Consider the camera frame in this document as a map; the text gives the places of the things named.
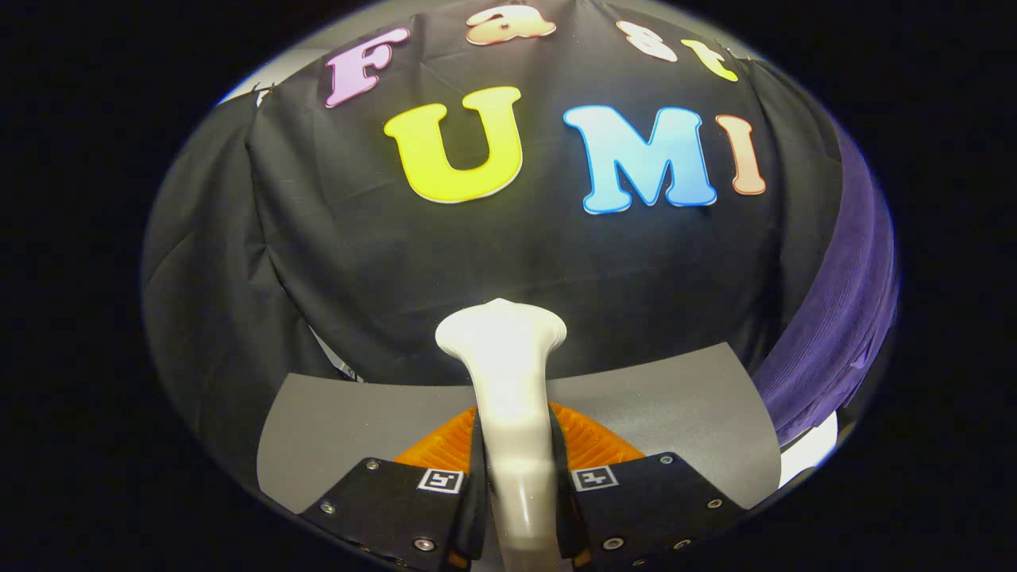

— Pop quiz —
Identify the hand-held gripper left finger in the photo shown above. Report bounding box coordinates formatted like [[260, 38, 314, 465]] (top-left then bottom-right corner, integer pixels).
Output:
[[298, 407, 490, 572]]

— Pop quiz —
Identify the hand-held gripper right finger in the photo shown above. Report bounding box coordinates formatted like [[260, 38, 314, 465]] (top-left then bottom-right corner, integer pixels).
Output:
[[547, 401, 748, 572]]

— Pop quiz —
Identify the white garment steamer head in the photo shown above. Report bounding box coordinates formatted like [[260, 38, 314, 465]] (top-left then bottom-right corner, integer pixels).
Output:
[[435, 299, 568, 572]]

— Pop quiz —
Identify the purple corduroy jacket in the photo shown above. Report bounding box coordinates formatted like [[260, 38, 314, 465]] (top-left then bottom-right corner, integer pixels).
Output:
[[753, 119, 900, 446]]

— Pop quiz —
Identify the grey cabinet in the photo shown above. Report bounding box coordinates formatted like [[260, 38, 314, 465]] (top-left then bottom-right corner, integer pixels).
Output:
[[257, 343, 783, 513]]

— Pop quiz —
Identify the black backdrop cloth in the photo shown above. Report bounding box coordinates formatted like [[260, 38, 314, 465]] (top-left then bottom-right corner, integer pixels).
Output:
[[246, 0, 845, 388], [141, 95, 358, 485]]

